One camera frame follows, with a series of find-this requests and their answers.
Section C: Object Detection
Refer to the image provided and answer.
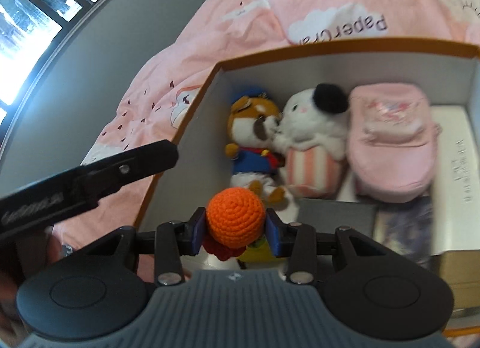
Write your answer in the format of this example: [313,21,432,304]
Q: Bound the white plush with black ear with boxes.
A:
[272,83,350,199]

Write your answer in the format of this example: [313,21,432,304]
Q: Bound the bear plush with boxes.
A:
[224,86,291,208]

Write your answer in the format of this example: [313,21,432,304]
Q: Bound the orange cardboard box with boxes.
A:
[133,36,480,335]

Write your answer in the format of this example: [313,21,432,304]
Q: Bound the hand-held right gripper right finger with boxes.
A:
[266,210,379,283]

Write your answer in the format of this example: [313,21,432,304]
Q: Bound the pink plush pouch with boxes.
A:
[346,83,439,203]

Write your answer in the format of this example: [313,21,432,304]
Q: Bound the orange crochet toy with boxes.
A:
[202,187,268,262]

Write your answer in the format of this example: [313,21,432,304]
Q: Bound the long white box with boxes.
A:
[427,104,480,257]

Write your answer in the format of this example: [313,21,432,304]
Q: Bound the grey box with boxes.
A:
[298,198,377,245]

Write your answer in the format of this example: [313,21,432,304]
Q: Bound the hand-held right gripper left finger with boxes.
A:
[80,207,206,287]

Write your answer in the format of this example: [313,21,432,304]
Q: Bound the window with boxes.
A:
[0,0,124,109]

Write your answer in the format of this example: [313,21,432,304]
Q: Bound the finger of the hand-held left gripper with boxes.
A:
[79,139,179,199]

